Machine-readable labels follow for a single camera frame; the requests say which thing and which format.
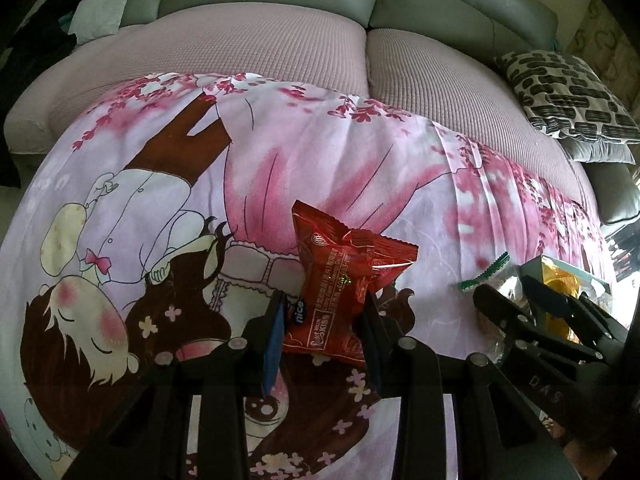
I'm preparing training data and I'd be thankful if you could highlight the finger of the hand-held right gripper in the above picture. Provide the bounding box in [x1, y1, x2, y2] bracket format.
[472, 285, 566, 356]
[522, 275, 626, 344]

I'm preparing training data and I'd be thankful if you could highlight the printed pink blanket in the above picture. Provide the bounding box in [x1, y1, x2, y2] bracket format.
[0, 72, 618, 480]

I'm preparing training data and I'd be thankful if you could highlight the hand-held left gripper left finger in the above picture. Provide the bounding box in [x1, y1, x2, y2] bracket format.
[65, 290, 289, 480]

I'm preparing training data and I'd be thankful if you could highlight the black white patterned pillow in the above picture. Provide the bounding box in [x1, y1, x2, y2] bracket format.
[494, 50, 640, 142]

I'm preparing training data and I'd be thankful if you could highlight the yellow clear snack packet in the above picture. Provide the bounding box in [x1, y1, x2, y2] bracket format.
[541, 256, 591, 343]

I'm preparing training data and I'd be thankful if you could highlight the red snack packet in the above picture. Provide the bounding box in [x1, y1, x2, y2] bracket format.
[281, 200, 420, 363]

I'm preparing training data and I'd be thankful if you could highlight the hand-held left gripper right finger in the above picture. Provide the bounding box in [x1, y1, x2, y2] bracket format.
[362, 292, 581, 480]

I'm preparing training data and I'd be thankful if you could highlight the teal cardboard box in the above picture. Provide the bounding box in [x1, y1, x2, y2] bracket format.
[519, 255, 613, 306]

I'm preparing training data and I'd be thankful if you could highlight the light grey pillow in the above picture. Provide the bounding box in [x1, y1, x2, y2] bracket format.
[70, 0, 146, 46]

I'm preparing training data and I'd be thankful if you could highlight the dark cloth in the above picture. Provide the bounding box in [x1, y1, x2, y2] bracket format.
[0, 0, 96, 188]

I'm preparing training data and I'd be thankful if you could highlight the clear packet with green edges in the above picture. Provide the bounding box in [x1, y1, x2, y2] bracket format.
[457, 251, 531, 361]

